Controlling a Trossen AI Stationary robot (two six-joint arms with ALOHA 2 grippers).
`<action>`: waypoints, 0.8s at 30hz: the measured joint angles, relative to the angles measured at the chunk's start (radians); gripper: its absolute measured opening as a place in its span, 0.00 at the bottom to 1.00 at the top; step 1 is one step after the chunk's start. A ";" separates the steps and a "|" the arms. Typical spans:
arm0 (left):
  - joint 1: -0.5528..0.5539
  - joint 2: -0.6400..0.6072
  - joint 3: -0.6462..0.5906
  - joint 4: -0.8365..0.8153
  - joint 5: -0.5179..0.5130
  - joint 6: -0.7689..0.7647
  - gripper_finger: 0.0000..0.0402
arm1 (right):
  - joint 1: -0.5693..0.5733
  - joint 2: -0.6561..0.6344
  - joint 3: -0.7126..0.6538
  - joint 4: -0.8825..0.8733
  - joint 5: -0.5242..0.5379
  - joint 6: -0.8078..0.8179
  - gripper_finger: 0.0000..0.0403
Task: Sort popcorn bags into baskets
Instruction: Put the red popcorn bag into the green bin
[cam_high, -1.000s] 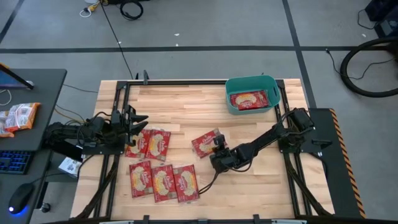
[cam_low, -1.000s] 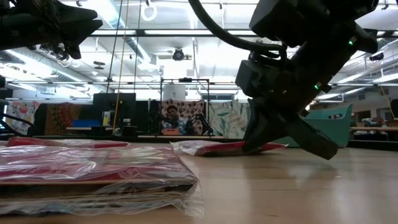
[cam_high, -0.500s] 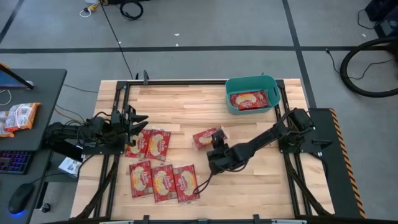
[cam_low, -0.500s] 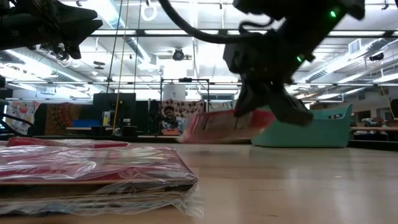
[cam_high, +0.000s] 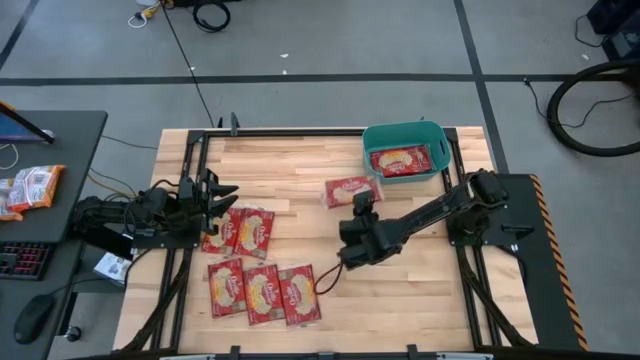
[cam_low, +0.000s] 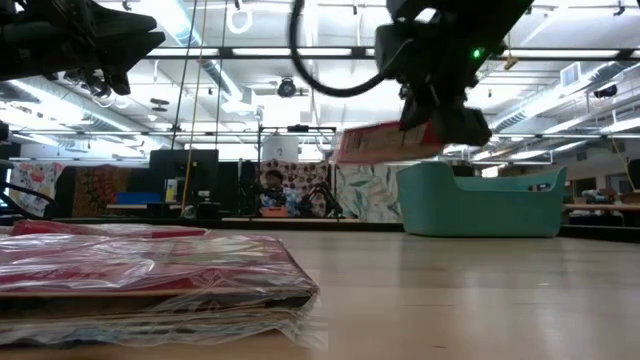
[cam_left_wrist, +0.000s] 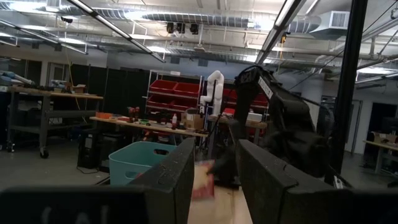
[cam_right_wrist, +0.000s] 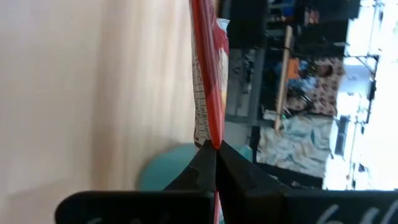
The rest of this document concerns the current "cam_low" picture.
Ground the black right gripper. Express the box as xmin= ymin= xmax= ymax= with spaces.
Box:
xmin=374 ymin=19 xmax=504 ymax=147

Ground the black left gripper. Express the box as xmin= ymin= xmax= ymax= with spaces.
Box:
xmin=22 ymin=0 xmax=167 ymax=96

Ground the red Orville popcorn bag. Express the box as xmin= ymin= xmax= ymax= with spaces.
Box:
xmin=0 ymin=232 xmax=329 ymax=350
xmin=333 ymin=121 xmax=446 ymax=165
xmin=8 ymin=219 xmax=210 ymax=240

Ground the teal plastic basket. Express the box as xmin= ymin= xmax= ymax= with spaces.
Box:
xmin=396 ymin=160 xmax=569 ymax=239

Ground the leaf-print hanging cloth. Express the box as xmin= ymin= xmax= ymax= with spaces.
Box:
xmin=336 ymin=162 xmax=404 ymax=224

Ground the black overhead beam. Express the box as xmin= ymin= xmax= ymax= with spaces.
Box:
xmin=143 ymin=45 xmax=640 ymax=62

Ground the round-patterned hanging cloth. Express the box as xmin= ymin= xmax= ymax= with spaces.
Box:
xmin=258 ymin=158 xmax=332 ymax=217

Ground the black ceiling spotlight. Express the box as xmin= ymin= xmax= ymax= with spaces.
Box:
xmin=276 ymin=77 xmax=298 ymax=99

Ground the orange patterned hanging cloth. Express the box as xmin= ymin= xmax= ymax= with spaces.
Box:
xmin=71 ymin=164 xmax=132 ymax=219

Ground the white cylinder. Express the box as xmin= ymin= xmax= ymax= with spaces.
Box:
xmin=261 ymin=134 xmax=300 ymax=163

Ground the blue box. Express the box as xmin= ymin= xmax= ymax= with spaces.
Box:
xmin=115 ymin=191 xmax=163 ymax=207

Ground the floral hanging cloth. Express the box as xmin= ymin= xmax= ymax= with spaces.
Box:
xmin=8 ymin=161 xmax=67 ymax=217

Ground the person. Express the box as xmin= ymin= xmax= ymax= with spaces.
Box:
xmin=259 ymin=168 xmax=292 ymax=217

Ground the wooden background table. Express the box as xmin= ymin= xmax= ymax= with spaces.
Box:
xmin=563 ymin=201 xmax=640 ymax=214

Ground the yellow hanging rope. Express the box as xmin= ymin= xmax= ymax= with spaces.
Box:
xmin=179 ymin=0 xmax=210 ymax=214

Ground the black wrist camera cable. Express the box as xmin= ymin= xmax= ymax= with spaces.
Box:
xmin=288 ymin=0 xmax=401 ymax=99

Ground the black aluminium table frame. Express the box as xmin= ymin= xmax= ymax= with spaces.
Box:
xmin=0 ymin=215 xmax=640 ymax=245

